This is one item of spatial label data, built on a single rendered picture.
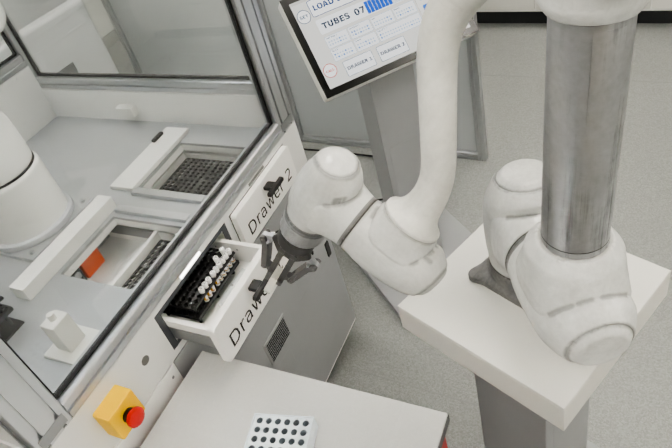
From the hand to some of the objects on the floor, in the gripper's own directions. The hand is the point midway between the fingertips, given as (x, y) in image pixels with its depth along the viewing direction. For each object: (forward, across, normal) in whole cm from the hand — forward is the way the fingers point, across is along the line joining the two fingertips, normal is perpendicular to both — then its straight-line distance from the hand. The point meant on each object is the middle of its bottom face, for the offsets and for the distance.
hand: (273, 280), depth 130 cm
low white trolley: (+71, -61, +41) cm, 103 cm away
